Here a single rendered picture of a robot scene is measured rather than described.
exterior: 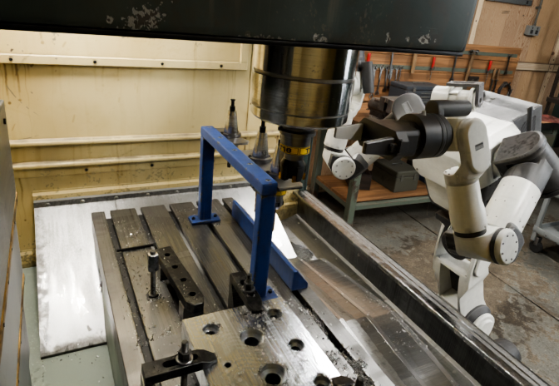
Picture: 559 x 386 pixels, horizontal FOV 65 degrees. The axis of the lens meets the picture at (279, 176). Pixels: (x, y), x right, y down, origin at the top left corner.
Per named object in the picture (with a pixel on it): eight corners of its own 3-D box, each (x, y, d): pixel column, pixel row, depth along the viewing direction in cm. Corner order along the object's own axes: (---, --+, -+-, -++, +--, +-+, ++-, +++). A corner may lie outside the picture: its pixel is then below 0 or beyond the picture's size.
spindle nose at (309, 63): (242, 102, 76) (247, 30, 71) (328, 106, 80) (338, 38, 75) (259, 128, 62) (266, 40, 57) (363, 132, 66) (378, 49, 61)
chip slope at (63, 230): (259, 230, 202) (264, 179, 193) (343, 330, 146) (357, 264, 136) (41, 264, 163) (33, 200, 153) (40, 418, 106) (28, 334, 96)
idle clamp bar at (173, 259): (171, 265, 122) (172, 245, 119) (207, 323, 102) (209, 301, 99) (153, 269, 119) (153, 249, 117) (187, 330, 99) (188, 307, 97)
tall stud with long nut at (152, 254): (157, 291, 111) (157, 247, 106) (160, 298, 109) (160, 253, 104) (146, 294, 110) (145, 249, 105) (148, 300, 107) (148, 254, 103)
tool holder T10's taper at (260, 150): (250, 153, 118) (252, 129, 115) (266, 153, 119) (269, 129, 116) (254, 159, 114) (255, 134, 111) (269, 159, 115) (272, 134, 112)
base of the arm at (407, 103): (393, 132, 154) (418, 109, 152) (418, 154, 146) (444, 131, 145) (380, 111, 142) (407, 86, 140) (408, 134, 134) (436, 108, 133)
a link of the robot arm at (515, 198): (460, 269, 104) (500, 198, 111) (515, 284, 93) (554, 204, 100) (439, 240, 99) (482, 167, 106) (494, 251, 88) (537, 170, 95)
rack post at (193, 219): (215, 215, 153) (220, 133, 142) (220, 221, 148) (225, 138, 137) (187, 218, 148) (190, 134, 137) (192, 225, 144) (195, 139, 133)
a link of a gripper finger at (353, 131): (334, 141, 81) (362, 140, 84) (337, 125, 80) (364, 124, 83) (330, 139, 83) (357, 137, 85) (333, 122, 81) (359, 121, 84)
